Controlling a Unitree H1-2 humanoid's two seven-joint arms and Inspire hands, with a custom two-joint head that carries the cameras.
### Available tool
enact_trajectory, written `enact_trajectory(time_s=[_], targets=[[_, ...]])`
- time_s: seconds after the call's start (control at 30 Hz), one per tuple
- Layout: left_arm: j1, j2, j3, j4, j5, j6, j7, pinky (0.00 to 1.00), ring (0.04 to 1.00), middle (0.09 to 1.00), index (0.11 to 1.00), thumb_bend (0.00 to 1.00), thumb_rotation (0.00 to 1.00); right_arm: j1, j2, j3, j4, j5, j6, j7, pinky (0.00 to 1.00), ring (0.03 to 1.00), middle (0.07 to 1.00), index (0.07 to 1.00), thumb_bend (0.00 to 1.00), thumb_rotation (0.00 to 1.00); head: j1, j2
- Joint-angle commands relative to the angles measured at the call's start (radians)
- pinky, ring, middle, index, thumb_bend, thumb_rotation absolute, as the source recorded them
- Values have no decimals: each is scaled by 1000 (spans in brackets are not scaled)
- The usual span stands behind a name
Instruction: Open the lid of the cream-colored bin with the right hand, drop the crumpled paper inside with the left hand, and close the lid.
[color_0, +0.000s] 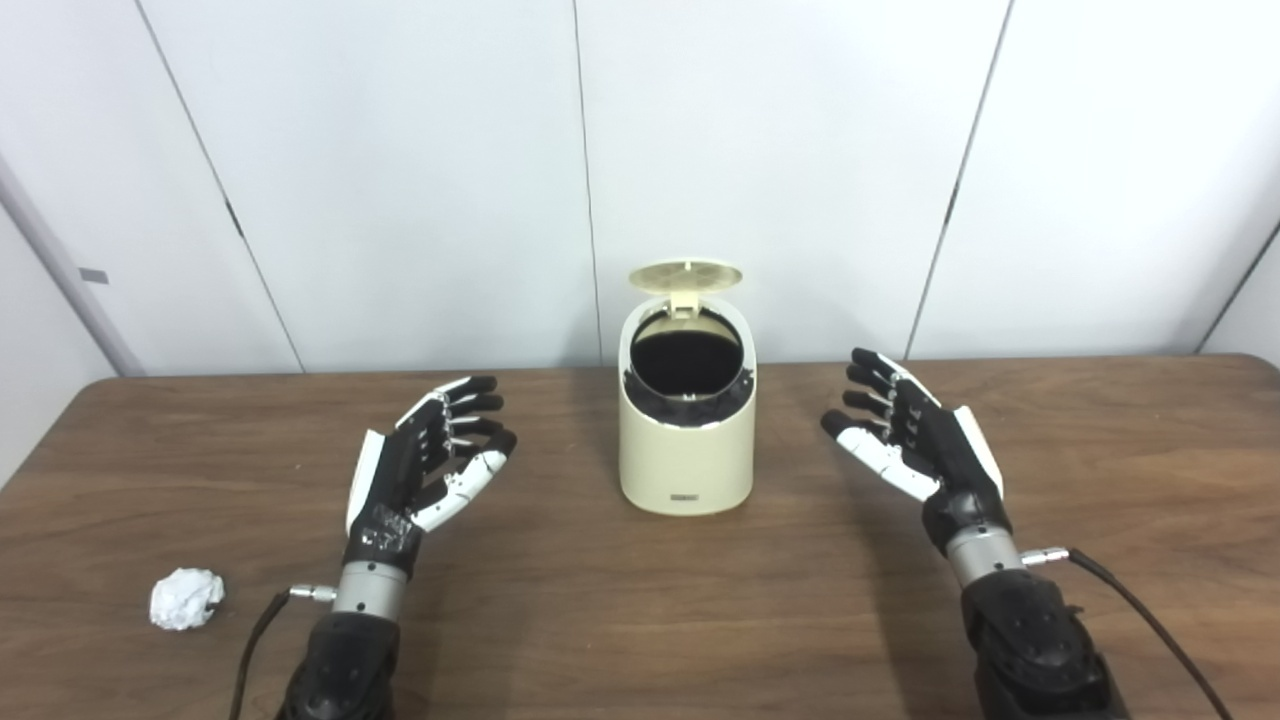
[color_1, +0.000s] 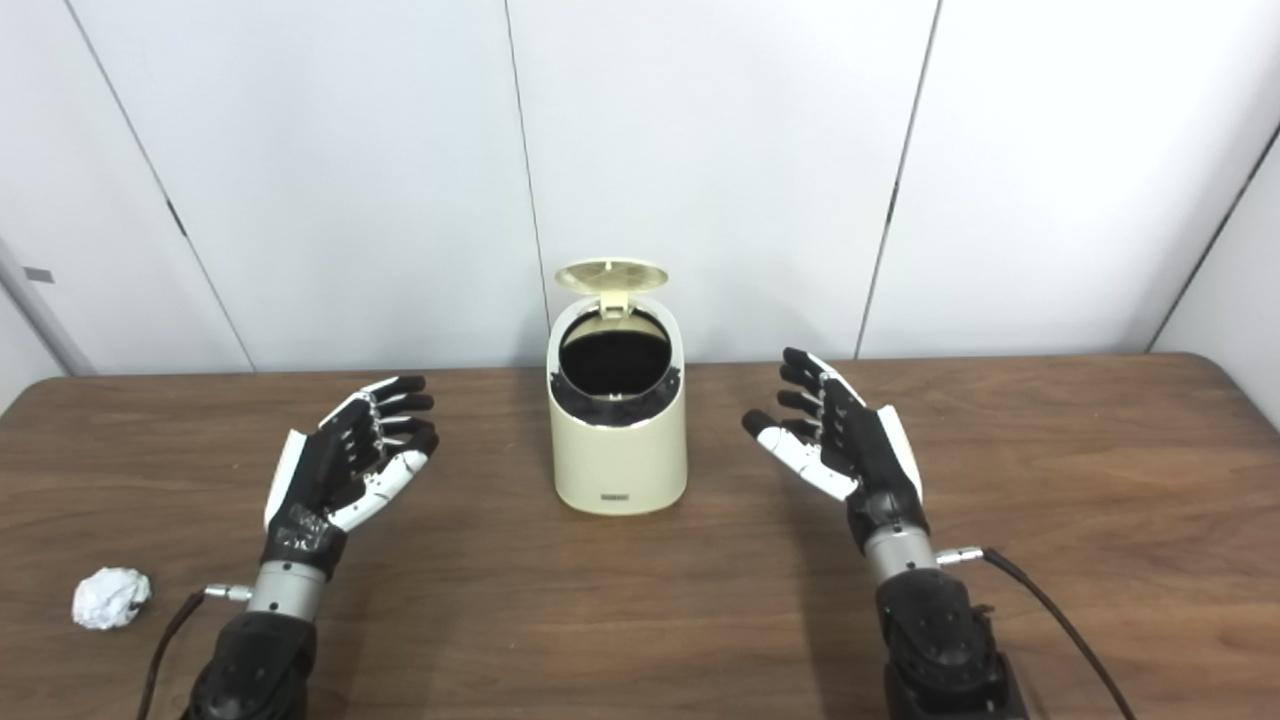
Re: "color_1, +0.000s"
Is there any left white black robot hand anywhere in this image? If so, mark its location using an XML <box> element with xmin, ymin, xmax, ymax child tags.
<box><xmin>262</xmin><ymin>375</ymin><xmax>440</xmax><ymax>579</ymax></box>

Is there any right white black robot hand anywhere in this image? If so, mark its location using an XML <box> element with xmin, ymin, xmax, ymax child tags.
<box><xmin>741</xmin><ymin>347</ymin><xmax>926</xmax><ymax>553</ymax></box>

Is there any cream-colored bin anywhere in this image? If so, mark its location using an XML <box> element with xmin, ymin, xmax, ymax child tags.
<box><xmin>546</xmin><ymin>292</ymin><xmax>689</xmax><ymax>518</ymax></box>

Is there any white paper ball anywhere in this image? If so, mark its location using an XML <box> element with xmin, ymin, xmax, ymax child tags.
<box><xmin>72</xmin><ymin>567</ymin><xmax>153</xmax><ymax>631</ymax></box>

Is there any cream round bin lid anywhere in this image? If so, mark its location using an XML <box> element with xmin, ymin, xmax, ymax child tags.
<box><xmin>555</xmin><ymin>258</ymin><xmax>670</xmax><ymax>321</ymax></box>

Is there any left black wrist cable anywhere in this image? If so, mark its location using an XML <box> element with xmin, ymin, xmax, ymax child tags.
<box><xmin>135</xmin><ymin>584</ymin><xmax>253</xmax><ymax>720</ymax></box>

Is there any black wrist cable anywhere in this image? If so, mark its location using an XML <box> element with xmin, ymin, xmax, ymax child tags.
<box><xmin>935</xmin><ymin>546</ymin><xmax>1136</xmax><ymax>720</ymax></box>
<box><xmin>135</xmin><ymin>584</ymin><xmax>253</xmax><ymax>720</ymax></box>

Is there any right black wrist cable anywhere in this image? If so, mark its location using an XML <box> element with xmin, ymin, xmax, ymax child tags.
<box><xmin>935</xmin><ymin>546</ymin><xmax>1136</xmax><ymax>720</ymax></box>

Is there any grey wall post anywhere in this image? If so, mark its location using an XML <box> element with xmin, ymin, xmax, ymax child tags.
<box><xmin>0</xmin><ymin>235</ymin><xmax>96</xmax><ymax>377</ymax></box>

